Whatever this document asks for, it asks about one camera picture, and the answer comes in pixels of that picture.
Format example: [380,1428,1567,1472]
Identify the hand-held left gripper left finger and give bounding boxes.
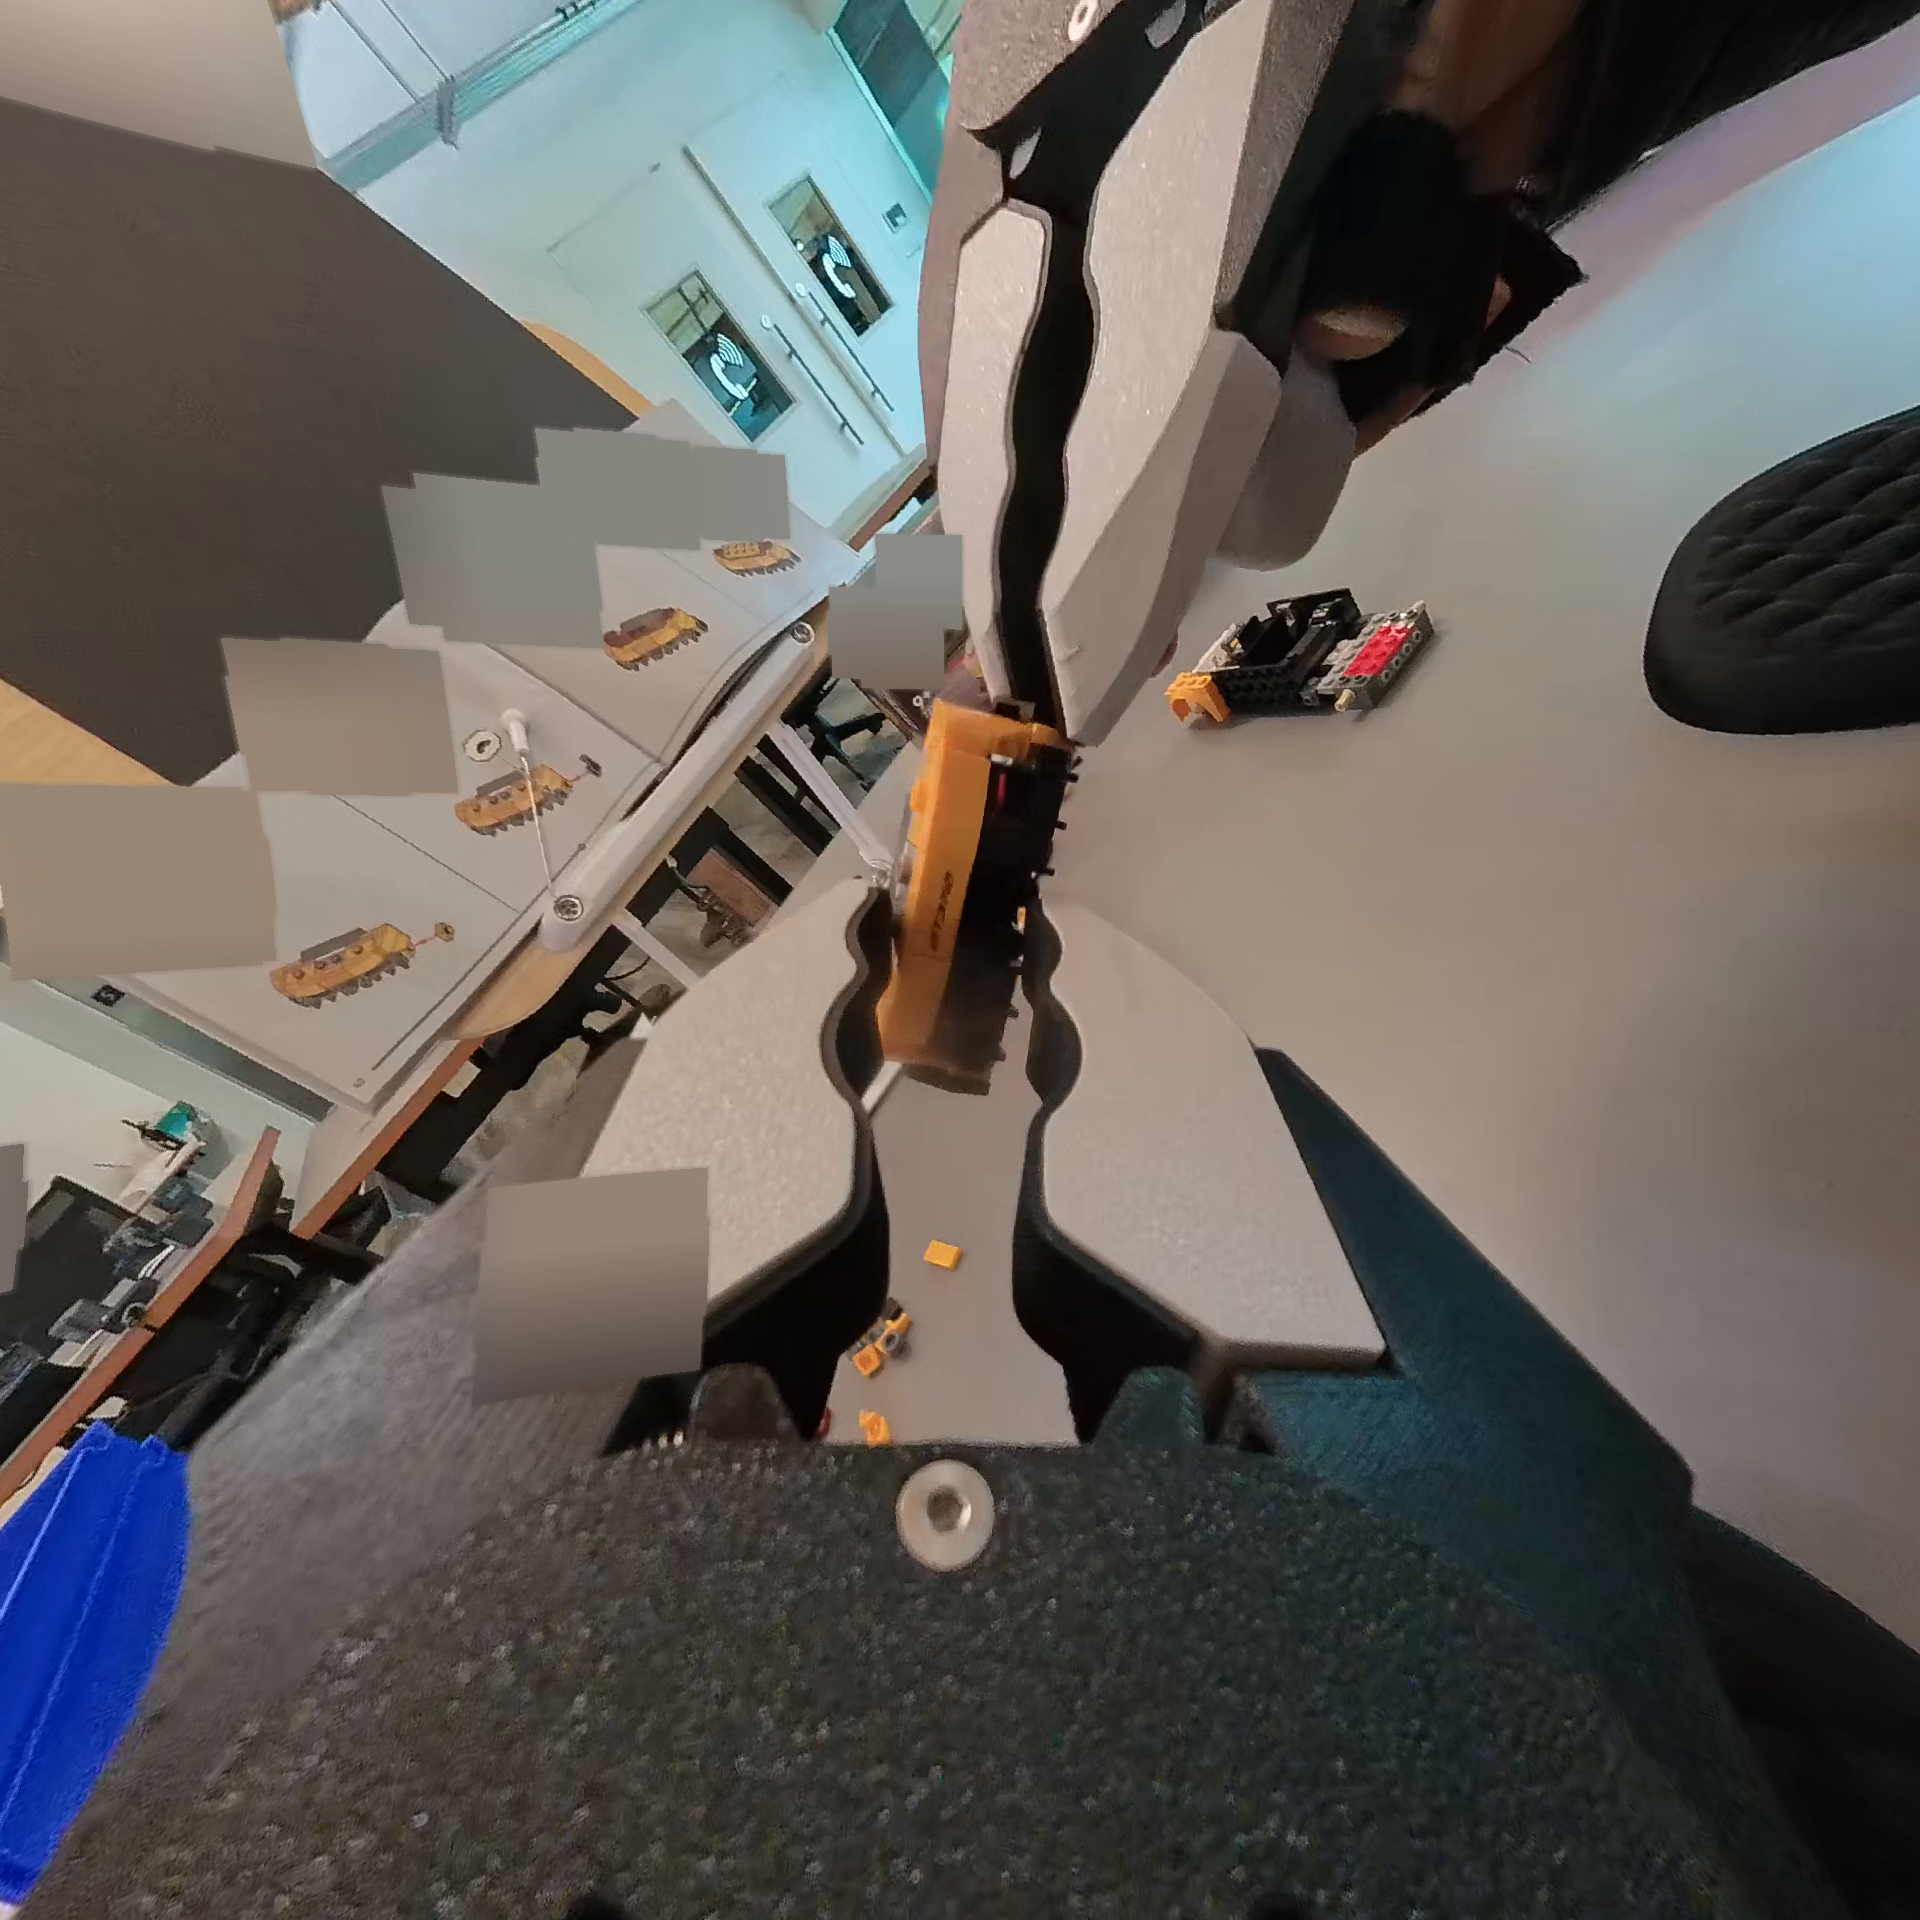
[584,883,897,1440]

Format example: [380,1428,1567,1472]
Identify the scattered loose lego pieces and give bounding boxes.
[844,1239,969,1450]

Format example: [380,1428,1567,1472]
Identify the open blue plastic bin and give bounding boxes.
[0,1422,193,1894]

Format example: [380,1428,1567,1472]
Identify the lego instruction booklet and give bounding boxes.
[120,404,874,1115]

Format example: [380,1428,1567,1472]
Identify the person's right forearm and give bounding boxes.
[1499,0,1920,234]

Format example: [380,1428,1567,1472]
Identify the black and red lego assembly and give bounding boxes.
[1168,588,1439,732]

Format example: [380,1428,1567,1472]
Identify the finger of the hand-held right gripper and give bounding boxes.
[920,199,1058,710]
[1041,0,1288,747]

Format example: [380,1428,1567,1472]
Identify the white book stand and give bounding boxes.
[441,613,921,1052]

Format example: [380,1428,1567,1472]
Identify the orange and black lego assembly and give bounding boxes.
[874,692,1087,1099]

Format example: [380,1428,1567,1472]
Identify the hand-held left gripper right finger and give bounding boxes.
[1016,903,1393,1442]

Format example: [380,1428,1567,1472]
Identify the person's right hand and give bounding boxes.
[1297,0,1517,367]

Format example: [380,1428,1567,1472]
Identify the phone booth door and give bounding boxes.
[690,141,939,453]
[547,195,842,453]

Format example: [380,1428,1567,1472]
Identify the cluttered wooden desk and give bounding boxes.
[0,1124,289,1502]

